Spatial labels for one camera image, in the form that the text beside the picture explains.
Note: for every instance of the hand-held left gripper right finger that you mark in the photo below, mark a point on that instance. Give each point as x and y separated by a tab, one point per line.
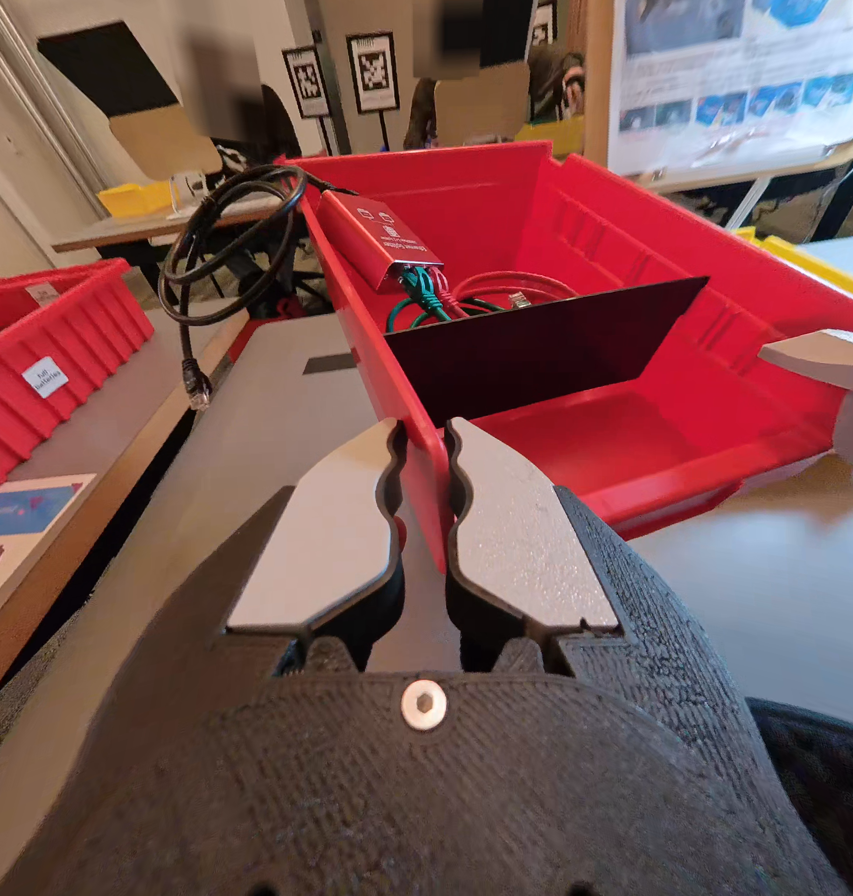
524	546

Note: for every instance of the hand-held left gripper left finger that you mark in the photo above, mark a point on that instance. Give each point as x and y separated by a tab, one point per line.
321	546

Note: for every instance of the yellow storage bin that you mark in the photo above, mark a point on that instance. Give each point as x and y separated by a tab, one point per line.
549	136
811	259

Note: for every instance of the red storage bin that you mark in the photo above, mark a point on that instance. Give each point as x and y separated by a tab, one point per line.
678	434

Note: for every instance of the red ethernet coupler box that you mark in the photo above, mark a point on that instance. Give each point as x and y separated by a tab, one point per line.
370	234

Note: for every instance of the wooden table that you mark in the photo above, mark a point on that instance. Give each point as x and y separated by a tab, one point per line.
132	406

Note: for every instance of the printed instruction sheet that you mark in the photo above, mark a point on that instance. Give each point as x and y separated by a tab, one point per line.
734	77

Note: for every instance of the blue printed paper card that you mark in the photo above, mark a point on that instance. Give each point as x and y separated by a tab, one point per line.
27	511

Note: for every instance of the red ribbed crate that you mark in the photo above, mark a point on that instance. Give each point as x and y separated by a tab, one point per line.
62	350

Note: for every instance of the long wooden workbench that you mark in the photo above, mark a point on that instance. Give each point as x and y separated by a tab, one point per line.
139	227

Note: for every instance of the small yellow bin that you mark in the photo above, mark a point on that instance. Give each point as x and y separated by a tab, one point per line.
136	199

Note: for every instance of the cardboard box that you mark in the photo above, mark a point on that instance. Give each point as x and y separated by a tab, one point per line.
164	143

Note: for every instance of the printed marker tag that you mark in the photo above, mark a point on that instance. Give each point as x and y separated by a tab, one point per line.
306	80
542	21
374	73

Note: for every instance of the black panel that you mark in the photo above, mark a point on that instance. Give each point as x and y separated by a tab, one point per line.
108	70

